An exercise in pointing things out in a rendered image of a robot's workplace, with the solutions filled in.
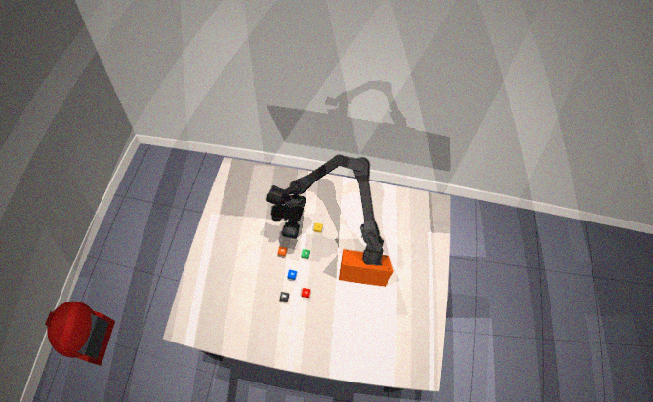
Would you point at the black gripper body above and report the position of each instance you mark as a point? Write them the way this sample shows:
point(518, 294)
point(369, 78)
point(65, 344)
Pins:
point(291, 230)

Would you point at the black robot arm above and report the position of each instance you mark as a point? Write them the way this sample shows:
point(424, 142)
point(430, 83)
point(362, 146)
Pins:
point(361, 166)

